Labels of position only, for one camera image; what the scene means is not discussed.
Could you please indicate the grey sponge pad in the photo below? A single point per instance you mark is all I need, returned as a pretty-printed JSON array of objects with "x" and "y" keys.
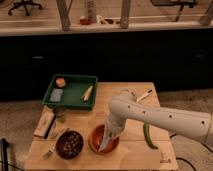
[{"x": 56, "y": 95}]

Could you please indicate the green plastic tray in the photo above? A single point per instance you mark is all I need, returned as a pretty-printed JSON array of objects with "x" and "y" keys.
[{"x": 76, "y": 85}]

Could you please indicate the red white object on floor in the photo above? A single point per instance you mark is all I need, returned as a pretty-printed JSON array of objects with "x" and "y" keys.
[{"x": 89, "y": 16}]

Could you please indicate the orange sponge cube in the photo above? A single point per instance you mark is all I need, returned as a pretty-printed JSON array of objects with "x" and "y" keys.
[{"x": 60, "y": 82}]

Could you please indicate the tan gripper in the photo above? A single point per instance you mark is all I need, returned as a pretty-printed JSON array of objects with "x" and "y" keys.
[{"x": 112, "y": 132}]

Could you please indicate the dark bowl with nuts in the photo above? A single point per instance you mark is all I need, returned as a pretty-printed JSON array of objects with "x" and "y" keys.
[{"x": 69, "y": 145}]

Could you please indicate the grey triangular towel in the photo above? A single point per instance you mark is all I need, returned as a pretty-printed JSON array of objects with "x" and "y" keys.
[{"x": 104, "y": 143}]

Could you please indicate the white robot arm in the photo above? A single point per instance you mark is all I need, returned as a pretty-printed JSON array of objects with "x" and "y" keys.
[{"x": 197, "y": 126}]

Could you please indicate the small glass jar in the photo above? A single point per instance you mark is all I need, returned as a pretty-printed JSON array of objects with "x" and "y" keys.
[{"x": 60, "y": 114}]

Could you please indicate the black stand left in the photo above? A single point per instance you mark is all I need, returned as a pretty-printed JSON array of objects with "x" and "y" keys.
[{"x": 3, "y": 153}]

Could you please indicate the red bowl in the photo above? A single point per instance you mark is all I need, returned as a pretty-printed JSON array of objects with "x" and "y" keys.
[{"x": 95, "y": 140}]

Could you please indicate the metal fork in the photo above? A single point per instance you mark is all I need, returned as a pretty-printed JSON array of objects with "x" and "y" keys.
[{"x": 51, "y": 150}]

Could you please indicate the yellow corn cob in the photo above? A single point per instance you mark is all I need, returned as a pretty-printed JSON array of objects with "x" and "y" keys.
[{"x": 87, "y": 93}]

